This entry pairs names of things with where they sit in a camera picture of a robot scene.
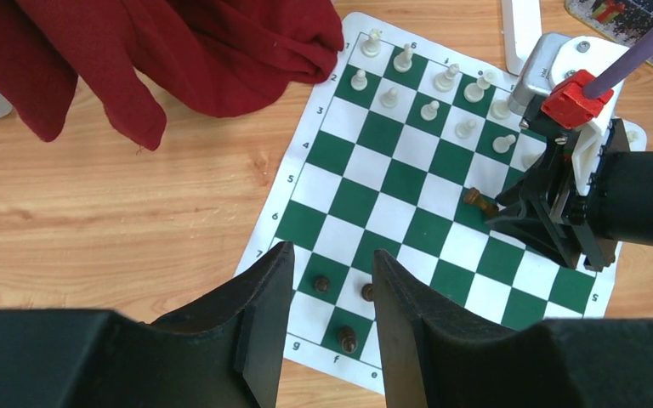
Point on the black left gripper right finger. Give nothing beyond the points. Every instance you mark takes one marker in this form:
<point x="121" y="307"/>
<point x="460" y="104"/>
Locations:
<point x="436" y="353"/>

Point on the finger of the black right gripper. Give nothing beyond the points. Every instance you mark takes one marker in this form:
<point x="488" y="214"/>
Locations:
<point x="536" y="185"/>
<point x="532" y="226"/>

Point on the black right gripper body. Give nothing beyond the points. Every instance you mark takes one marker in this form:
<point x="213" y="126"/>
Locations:
<point x="619" y="205"/>

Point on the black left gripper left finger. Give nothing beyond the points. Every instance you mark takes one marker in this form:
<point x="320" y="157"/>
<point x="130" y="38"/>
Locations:
<point x="225" y="349"/>

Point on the dark brown chess piece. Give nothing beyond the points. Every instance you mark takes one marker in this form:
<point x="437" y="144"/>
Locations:
<point x="348" y="339"/>
<point x="474" y="198"/>
<point x="322" y="284"/>
<point x="367" y="292"/>

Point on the white chess queen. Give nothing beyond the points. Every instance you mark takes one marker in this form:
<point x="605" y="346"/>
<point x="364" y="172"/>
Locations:
<point x="500" y="110"/>

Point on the white chess king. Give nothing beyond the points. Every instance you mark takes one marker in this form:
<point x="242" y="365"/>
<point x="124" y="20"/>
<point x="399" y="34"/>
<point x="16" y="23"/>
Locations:
<point x="475" y="91"/>

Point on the green white chess mat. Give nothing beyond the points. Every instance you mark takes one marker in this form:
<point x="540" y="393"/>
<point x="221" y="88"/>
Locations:
<point x="358" y="176"/>

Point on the white chess bishop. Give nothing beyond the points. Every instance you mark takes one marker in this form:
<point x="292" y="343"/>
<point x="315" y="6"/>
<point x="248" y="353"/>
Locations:
<point x="446" y="80"/>

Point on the white chess knight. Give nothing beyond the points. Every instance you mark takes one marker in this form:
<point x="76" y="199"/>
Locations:
<point x="402" y="62"/>

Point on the white chess rook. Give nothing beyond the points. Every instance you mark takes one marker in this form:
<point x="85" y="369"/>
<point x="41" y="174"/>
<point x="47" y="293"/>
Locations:
<point x="371" y="47"/>

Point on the centre metal rack pole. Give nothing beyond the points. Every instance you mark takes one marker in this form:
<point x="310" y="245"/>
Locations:
<point x="522" y="27"/>

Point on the red cloth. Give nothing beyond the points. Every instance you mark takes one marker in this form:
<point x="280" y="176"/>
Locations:
<point x="219" y="58"/>

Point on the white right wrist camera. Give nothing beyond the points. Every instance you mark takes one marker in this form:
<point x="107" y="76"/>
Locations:
<point x="558" y="69"/>

